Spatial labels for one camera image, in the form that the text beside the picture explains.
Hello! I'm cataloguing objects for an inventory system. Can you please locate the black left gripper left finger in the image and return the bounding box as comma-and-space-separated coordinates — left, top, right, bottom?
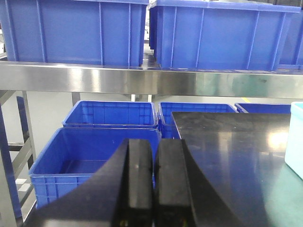
24, 139, 152, 227

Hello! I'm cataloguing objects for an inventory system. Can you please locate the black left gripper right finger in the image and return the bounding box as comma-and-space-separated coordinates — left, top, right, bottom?
154, 139, 244, 227

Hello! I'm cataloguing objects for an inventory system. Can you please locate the blue crate on shelf left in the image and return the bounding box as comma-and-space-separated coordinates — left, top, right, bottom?
0, 0, 148, 67

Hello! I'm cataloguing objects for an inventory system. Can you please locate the blue crate on shelf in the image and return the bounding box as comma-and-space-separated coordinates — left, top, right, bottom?
0, 0, 148, 67
149, 0, 301, 71
279, 10, 303, 69

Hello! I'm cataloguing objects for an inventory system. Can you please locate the blue crate on shelf middle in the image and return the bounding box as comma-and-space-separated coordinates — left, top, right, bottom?
149, 0, 301, 71

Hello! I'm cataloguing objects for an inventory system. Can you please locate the blue crate on shelf right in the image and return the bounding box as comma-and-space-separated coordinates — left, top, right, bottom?
279, 10, 303, 69

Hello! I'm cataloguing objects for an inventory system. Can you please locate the blue floor crate near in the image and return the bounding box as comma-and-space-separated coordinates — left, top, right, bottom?
29, 127, 161, 208

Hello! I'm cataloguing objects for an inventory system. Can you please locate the blue floor crate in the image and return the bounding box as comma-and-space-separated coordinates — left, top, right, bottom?
62, 100, 158, 129
29, 127, 161, 208
235, 103, 291, 114
157, 101, 237, 140

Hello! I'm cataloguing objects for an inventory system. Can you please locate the blue floor crate middle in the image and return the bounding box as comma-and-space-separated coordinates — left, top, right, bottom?
157, 101, 237, 140

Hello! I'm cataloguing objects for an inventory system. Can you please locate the blue floor crate far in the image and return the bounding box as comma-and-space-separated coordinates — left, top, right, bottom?
62, 100, 158, 129

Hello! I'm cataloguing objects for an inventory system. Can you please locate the blue floor crate right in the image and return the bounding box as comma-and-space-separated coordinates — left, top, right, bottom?
235, 103, 291, 114

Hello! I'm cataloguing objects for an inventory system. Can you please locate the light teal plastic tub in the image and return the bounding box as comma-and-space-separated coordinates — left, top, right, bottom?
285, 102, 303, 179

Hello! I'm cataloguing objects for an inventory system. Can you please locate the steel shelf frame leg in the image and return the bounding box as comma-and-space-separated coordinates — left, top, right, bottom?
0, 91, 36, 227

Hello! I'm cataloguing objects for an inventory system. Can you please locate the stainless steel shelf rail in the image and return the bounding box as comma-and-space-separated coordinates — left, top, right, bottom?
0, 61, 303, 99

